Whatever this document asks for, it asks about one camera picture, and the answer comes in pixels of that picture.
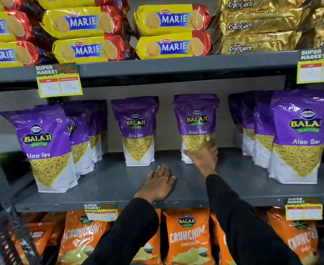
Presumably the person's right hand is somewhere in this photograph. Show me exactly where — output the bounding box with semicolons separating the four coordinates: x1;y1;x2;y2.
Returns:
183;140;219;179

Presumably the stack of gold cracker packets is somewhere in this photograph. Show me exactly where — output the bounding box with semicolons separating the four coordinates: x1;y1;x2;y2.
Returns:
211;0;324;55

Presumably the row of orange chip bags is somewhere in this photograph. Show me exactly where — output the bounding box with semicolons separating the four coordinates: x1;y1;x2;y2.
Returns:
19;207;321;265

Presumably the person's left forearm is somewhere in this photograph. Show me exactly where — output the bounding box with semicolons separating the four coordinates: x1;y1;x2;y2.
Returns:
82;198;160;265

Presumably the row of purple pouches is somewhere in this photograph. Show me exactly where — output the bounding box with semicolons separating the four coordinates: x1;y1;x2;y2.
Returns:
0;89;324;193

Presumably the stack of yellow biscuit packets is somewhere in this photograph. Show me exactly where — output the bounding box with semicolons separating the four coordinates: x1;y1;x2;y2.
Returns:
0;0;213;69

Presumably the person's right forearm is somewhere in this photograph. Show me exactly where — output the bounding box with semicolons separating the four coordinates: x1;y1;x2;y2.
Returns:
206;174;302;265

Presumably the grey metal shelf board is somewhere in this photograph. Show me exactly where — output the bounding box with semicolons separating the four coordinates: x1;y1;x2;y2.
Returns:
13;147;324;213
0;50;324;93

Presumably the green yellow price label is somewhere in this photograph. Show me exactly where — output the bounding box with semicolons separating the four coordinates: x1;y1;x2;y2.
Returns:
84;203;118;222
297;48;324;84
35;63;83;98
285;197;323;221

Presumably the purple white snack bag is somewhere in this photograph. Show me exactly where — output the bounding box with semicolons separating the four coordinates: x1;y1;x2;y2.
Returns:
173;94;220;164

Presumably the person's left hand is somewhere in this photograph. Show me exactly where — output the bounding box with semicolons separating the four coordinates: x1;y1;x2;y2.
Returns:
134;165;176;204

